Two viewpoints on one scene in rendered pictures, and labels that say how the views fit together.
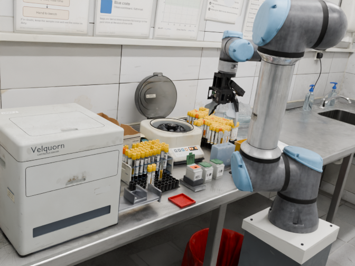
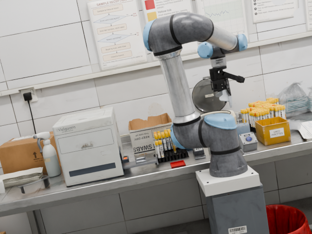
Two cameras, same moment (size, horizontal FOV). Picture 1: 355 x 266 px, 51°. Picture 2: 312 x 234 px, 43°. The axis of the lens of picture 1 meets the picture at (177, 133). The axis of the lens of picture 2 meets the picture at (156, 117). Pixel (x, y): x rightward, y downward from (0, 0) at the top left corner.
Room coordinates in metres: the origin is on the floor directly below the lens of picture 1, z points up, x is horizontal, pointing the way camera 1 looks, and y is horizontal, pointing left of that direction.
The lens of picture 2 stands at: (-0.24, -1.21, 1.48)
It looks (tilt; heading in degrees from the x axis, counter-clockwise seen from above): 11 degrees down; 43
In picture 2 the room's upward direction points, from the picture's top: 11 degrees counter-clockwise
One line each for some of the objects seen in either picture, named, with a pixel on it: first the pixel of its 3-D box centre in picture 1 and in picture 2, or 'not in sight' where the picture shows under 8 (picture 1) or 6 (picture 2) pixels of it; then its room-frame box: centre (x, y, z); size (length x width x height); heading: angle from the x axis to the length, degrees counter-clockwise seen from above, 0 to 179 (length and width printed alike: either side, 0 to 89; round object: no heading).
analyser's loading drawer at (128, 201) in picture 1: (129, 198); (136, 161); (1.01, 0.12, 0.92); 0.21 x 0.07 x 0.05; 134
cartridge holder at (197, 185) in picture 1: (193, 181); (198, 152); (1.25, -0.08, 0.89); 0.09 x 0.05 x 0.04; 42
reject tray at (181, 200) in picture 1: (181, 200); (177, 164); (1.12, -0.04, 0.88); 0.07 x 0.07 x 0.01; 44
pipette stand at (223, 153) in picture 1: (222, 156); (240, 134); (1.46, -0.20, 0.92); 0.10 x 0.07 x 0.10; 129
